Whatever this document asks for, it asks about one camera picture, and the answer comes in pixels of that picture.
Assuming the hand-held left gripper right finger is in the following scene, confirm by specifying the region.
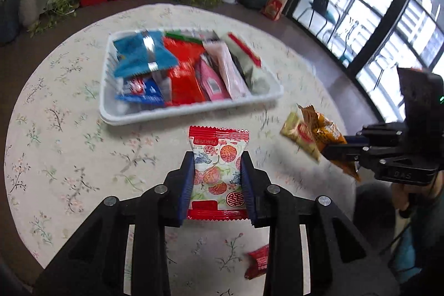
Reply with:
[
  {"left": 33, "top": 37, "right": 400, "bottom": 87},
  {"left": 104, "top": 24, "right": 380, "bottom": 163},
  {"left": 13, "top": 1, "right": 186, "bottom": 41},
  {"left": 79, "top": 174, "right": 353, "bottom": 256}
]
[{"left": 241, "top": 151, "right": 399, "bottom": 296}]

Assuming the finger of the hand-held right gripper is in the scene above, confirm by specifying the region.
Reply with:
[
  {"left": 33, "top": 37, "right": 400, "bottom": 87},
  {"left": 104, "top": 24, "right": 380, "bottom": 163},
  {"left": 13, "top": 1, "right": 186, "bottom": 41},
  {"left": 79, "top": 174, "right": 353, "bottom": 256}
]
[
  {"left": 321, "top": 143, "right": 381, "bottom": 165},
  {"left": 343, "top": 123, "right": 406, "bottom": 148}
]

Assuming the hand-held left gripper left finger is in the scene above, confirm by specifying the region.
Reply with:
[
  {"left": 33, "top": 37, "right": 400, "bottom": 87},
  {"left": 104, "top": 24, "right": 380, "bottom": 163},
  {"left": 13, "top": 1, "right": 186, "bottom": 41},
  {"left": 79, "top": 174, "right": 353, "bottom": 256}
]
[{"left": 33, "top": 151, "right": 195, "bottom": 296}]

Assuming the orange snack packet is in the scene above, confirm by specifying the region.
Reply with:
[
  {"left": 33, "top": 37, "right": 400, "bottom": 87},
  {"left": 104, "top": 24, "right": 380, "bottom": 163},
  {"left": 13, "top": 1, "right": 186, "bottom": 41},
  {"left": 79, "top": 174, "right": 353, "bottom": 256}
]
[{"left": 300, "top": 104, "right": 362, "bottom": 183}]

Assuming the red white floral snack packet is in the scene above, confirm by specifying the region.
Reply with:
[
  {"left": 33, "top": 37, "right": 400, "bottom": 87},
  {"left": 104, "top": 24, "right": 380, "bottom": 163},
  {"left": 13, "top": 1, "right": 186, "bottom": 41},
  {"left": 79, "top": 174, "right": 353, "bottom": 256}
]
[{"left": 187, "top": 125, "right": 250, "bottom": 221}]

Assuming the yellow-green red-label snack packet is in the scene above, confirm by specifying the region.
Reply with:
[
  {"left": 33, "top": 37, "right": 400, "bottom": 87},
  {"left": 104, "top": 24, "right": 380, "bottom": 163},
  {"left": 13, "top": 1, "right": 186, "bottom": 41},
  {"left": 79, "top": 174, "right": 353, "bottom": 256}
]
[{"left": 280, "top": 112, "right": 321, "bottom": 163}]

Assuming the small red candy packet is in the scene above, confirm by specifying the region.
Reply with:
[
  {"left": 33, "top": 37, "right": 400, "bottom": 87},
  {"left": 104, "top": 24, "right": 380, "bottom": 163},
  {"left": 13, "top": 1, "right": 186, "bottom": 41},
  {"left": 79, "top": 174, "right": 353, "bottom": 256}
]
[{"left": 244, "top": 245, "right": 270, "bottom": 280}]

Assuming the white plastic tray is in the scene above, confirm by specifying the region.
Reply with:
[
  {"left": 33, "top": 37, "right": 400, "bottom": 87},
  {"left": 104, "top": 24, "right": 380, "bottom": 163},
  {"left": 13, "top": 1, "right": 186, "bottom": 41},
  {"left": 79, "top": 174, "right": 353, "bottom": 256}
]
[{"left": 99, "top": 26, "right": 284, "bottom": 126}]

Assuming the dark blue snack packet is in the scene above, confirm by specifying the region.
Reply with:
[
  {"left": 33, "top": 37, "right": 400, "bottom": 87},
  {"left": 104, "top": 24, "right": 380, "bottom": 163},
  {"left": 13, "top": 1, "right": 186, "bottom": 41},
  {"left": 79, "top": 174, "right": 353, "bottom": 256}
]
[{"left": 115, "top": 76, "right": 165, "bottom": 107}]

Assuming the white red-striped snack packet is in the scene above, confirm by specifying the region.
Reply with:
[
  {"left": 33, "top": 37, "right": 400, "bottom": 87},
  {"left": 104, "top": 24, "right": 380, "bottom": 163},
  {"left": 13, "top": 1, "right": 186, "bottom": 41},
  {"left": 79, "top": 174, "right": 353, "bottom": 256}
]
[{"left": 222, "top": 32, "right": 273, "bottom": 95}]

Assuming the magenta snack packet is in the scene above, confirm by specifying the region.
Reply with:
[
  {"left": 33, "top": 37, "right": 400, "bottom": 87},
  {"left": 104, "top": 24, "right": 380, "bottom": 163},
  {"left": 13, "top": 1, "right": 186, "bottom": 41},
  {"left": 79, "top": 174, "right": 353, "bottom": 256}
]
[{"left": 194, "top": 55, "right": 231, "bottom": 102}]

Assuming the plain red snack packet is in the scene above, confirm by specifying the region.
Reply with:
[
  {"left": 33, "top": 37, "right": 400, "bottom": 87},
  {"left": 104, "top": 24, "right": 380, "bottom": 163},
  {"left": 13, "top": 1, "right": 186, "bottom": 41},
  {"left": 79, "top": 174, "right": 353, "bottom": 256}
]
[{"left": 163, "top": 36, "right": 208, "bottom": 106}]

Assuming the black snack packet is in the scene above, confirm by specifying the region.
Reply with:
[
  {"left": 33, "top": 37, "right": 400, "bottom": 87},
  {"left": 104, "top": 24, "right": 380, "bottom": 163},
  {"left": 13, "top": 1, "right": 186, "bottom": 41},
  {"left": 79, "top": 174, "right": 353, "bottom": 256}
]
[{"left": 232, "top": 52, "right": 251, "bottom": 90}]

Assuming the pale pink snack packet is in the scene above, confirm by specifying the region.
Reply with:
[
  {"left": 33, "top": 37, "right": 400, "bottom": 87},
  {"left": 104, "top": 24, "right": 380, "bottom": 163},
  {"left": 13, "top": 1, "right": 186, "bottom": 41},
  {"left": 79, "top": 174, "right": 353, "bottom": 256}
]
[{"left": 202, "top": 41, "right": 251, "bottom": 100}]

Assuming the light blue snack packet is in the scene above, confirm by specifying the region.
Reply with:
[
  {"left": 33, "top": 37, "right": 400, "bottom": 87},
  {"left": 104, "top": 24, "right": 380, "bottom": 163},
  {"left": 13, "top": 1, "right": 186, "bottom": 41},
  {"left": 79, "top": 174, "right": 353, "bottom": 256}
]
[{"left": 113, "top": 31, "right": 179, "bottom": 78}]

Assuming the person's right forearm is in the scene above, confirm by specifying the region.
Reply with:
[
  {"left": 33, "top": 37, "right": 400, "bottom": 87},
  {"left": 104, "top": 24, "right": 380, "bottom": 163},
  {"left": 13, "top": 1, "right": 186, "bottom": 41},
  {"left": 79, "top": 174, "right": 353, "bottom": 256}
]
[{"left": 406, "top": 174, "right": 444, "bottom": 250}]

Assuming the person's right hand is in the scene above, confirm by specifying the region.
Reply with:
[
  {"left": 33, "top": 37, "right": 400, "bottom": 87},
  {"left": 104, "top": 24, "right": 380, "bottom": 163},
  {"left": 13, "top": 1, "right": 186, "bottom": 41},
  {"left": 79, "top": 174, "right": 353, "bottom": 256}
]
[{"left": 391, "top": 180, "right": 436, "bottom": 214}]

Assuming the black framed glass door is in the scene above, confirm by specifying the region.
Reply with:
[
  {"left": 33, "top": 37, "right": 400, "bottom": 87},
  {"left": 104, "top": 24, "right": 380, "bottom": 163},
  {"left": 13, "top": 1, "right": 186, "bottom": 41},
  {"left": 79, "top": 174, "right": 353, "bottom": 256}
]
[{"left": 284, "top": 0, "right": 444, "bottom": 123}]

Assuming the black outdoor chair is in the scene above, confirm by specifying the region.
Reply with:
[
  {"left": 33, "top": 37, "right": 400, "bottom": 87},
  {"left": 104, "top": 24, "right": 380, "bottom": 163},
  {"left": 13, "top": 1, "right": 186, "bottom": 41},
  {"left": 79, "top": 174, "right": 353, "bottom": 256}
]
[{"left": 298, "top": 0, "right": 339, "bottom": 41}]

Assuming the orange paper bag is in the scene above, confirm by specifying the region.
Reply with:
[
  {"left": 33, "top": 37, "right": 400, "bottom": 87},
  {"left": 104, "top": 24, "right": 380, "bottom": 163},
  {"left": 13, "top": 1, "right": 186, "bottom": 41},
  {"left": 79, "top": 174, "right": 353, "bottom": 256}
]
[{"left": 262, "top": 0, "right": 284, "bottom": 21}]

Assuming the leafy plant in dark pot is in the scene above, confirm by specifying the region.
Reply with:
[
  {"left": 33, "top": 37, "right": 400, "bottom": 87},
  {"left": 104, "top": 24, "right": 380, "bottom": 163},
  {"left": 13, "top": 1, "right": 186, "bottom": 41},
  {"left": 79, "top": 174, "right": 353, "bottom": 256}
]
[{"left": 0, "top": 0, "right": 22, "bottom": 44}]

